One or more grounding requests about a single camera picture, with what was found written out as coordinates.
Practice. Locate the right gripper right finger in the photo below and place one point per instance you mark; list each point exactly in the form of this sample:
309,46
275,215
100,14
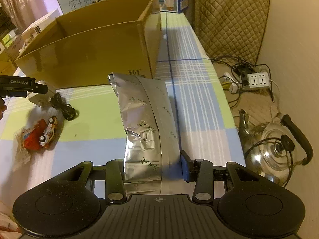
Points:
199,171

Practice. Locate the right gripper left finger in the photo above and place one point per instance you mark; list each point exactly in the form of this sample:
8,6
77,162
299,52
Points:
114,185

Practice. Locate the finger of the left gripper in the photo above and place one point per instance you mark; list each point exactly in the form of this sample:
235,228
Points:
40,88

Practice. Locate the red Doraemon toy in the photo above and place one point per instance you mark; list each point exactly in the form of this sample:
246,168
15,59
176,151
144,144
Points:
27,140

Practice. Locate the silver foil bag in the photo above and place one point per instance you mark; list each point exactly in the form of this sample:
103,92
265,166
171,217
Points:
152,162

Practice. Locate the white toy car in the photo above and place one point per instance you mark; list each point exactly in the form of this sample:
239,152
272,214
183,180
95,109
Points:
46,138

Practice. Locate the clear plastic container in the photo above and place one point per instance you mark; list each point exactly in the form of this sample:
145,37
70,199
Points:
42,100

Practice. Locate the person's left hand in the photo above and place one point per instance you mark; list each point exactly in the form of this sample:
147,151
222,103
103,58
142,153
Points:
3,108

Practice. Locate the cardboard boxes pile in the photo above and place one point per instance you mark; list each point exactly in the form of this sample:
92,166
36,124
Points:
11,43

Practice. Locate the white appliance box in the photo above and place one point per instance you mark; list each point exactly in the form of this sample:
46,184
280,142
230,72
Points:
39,25

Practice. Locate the steel kettle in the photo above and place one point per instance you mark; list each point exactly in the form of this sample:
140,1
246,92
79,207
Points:
273,149

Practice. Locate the brown cardboard box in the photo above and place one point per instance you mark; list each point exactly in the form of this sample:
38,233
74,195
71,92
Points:
82,47

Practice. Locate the white power strip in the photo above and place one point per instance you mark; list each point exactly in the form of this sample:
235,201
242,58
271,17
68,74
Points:
258,80

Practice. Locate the quilted beige chair cover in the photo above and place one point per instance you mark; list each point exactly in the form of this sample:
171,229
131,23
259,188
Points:
230,27

